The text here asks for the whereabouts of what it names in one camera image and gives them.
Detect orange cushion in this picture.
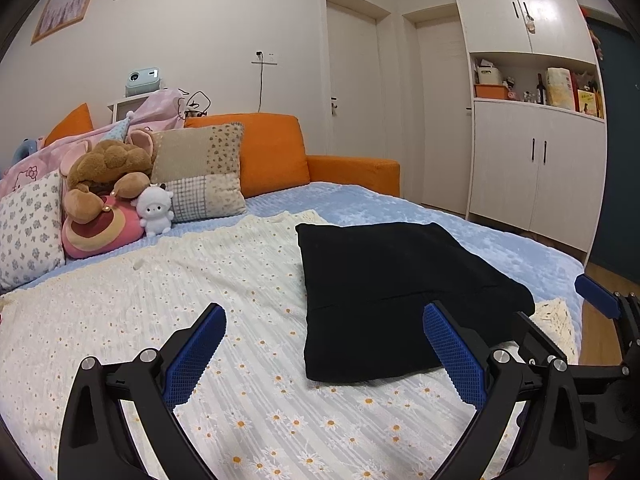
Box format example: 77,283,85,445
44,102,95,148

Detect pink cartoon blanket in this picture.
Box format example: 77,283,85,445
0,87,187,198

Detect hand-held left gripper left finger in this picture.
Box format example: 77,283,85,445
56,303,227,480

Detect black jacket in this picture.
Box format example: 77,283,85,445
295,221,537,385

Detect brown plush toy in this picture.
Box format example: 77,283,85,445
60,129,156,225

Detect white door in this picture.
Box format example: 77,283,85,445
402,2,473,216
324,0,392,162

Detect beige patchwork pillow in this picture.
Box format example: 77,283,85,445
150,121,248,222

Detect black cable tangle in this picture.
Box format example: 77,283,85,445
177,89,211,118

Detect blue party hat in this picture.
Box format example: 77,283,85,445
102,110,136,146

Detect pink round plush cushion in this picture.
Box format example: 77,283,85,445
61,195,146,260

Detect orange bed headboard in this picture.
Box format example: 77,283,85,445
184,112,402,200

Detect white wardrobe cabinet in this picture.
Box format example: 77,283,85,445
445,0,608,263

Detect small white plush toy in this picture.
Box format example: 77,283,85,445
131,183,175,237

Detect cream daisy blanket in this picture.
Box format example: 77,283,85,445
0,209,581,480

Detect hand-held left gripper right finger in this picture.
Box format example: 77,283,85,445
422,301,592,480

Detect orange books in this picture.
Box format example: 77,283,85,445
575,72,606,118

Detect pale yellow packet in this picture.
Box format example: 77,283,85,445
545,67,576,110

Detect white floral pillow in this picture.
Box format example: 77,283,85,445
0,169,67,292

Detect wooden framed wall picture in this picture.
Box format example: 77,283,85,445
31,0,108,46

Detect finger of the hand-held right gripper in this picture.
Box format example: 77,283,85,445
574,274,640,348
512,311,631,395

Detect teal projector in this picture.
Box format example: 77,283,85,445
124,67,162,98

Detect white bedside shelf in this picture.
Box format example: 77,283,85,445
107,95,166,123

